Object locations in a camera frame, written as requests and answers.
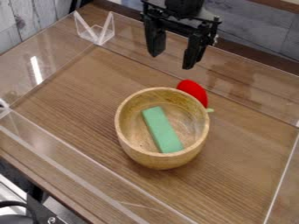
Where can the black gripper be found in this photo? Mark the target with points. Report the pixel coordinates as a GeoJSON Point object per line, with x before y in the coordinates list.
{"type": "Point", "coordinates": [181, 16]}

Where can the brown wooden bowl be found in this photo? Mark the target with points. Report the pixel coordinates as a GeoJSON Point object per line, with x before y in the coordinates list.
{"type": "Point", "coordinates": [187, 116]}

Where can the green rectangular stick block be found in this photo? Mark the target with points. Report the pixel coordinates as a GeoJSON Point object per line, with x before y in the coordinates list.
{"type": "Point", "coordinates": [161, 130]}

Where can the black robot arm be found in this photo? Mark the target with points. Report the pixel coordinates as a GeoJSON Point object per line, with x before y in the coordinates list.
{"type": "Point", "coordinates": [185, 18]}

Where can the red toy strawberry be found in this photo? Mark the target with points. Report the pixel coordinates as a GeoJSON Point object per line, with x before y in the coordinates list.
{"type": "Point", "coordinates": [196, 91]}

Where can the clear acrylic tray walls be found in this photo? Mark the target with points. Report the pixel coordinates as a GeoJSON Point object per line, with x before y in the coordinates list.
{"type": "Point", "coordinates": [63, 85]}

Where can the black metal stand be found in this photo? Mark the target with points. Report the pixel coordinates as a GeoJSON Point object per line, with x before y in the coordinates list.
{"type": "Point", "coordinates": [40, 213]}

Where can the clear acrylic corner bracket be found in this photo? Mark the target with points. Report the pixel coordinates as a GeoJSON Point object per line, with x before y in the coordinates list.
{"type": "Point", "coordinates": [96, 34]}

